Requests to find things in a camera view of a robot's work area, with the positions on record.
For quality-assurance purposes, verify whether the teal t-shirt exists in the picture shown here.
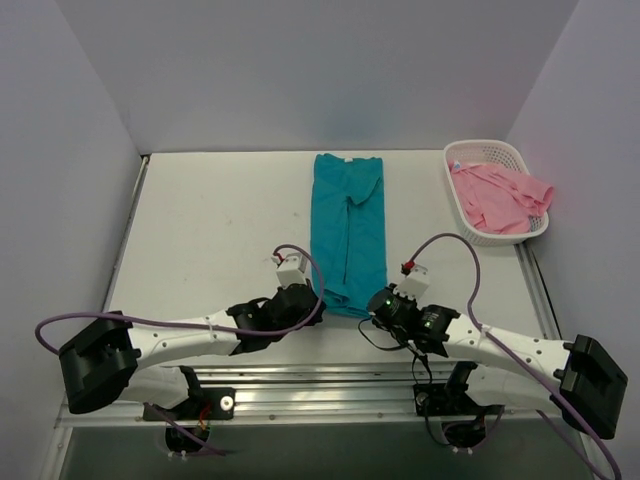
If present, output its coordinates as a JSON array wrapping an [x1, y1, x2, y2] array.
[[310, 153, 387, 318]]

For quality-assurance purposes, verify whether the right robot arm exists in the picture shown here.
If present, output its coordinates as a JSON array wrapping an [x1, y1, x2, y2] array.
[[367, 286, 628, 440]]

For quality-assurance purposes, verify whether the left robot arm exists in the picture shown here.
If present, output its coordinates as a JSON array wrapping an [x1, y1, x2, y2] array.
[[58, 283, 326, 420]]

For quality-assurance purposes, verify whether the pink t-shirt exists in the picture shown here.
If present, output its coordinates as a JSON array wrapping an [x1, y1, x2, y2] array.
[[449, 162, 554, 235]]

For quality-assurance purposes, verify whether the white perforated plastic basket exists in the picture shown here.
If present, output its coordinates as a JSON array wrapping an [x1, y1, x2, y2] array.
[[443, 139, 554, 247]]

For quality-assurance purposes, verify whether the black thin cable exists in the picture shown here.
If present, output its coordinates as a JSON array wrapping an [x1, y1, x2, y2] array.
[[357, 319, 436, 386]]

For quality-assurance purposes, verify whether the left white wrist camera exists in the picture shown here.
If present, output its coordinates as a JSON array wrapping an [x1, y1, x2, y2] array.
[[272, 253, 308, 288]]

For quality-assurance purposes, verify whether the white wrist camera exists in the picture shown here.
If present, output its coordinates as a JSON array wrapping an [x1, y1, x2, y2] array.
[[394, 264, 430, 301], [272, 253, 308, 288]]

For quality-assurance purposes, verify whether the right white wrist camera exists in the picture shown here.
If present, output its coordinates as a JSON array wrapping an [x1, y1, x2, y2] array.
[[394, 264, 430, 301]]

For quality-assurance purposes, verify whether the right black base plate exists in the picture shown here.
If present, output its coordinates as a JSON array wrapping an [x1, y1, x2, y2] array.
[[413, 383, 502, 417]]

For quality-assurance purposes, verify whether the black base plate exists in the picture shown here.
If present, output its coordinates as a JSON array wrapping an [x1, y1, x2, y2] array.
[[142, 387, 236, 422], [413, 383, 502, 417]]

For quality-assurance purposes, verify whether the aluminium rail frame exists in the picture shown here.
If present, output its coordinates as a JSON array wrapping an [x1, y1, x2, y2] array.
[[54, 154, 599, 431]]

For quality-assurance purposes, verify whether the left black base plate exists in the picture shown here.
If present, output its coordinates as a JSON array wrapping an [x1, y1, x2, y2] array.
[[142, 387, 236, 422]]

